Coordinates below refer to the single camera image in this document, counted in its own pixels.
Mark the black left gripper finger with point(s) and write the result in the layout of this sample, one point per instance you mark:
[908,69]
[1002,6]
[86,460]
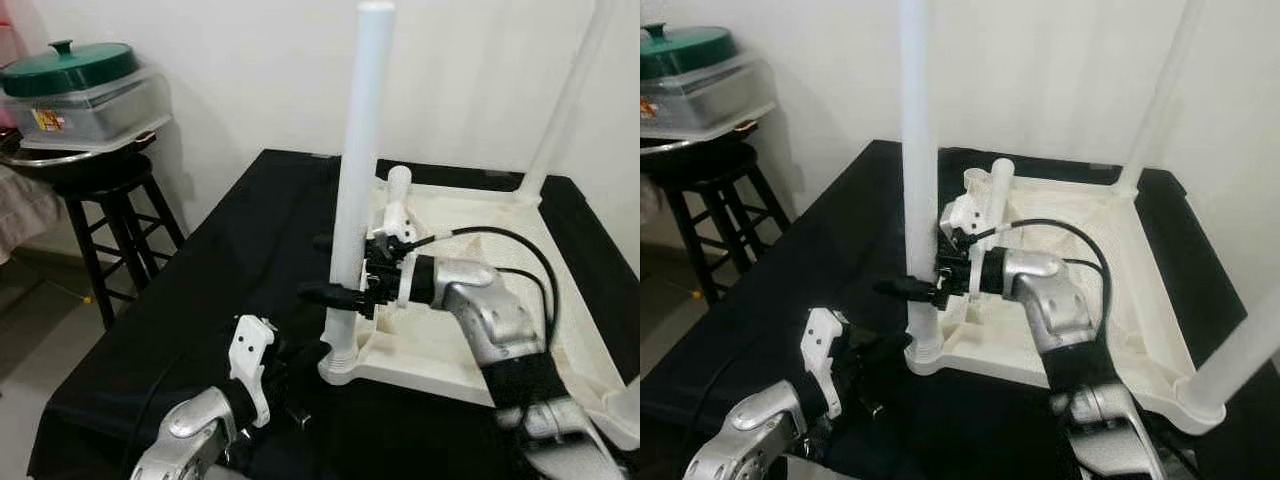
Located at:
[885,358]
[880,344]
[300,354]
[305,368]

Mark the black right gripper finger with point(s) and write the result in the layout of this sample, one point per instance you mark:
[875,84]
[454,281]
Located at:
[905,289]
[325,294]
[324,242]

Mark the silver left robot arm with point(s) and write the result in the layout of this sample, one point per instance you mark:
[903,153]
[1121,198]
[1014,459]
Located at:
[750,425]
[190,430]

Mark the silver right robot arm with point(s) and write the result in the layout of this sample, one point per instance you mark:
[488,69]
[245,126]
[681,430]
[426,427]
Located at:
[490,310]
[1060,300]

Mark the clear tape strip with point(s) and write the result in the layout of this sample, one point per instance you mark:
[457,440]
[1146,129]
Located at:
[320,156]

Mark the white plastic table top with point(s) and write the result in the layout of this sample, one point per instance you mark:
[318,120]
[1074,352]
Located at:
[1140,300]
[590,320]

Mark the black stool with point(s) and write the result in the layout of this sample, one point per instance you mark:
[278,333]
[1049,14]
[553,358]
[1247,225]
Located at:
[115,200]
[715,190]

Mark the black wok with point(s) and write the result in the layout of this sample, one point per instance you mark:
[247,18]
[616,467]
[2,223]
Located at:
[60,155]
[690,145]

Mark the clear plastic food container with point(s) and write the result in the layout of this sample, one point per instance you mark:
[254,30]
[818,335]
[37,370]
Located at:
[90,115]
[710,100]

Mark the beige cloth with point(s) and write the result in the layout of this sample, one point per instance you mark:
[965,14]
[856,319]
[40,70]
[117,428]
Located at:
[25,215]
[648,200]

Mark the dark green lid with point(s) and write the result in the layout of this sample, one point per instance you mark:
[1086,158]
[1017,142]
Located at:
[70,70]
[690,52]

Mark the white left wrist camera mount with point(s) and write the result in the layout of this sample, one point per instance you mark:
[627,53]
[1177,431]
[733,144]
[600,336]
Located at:
[250,350]
[822,345]

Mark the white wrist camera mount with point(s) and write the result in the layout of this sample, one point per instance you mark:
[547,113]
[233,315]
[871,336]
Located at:
[822,345]
[962,210]
[250,350]
[397,215]

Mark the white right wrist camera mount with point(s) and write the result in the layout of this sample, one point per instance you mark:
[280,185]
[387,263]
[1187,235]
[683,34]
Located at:
[397,215]
[962,210]

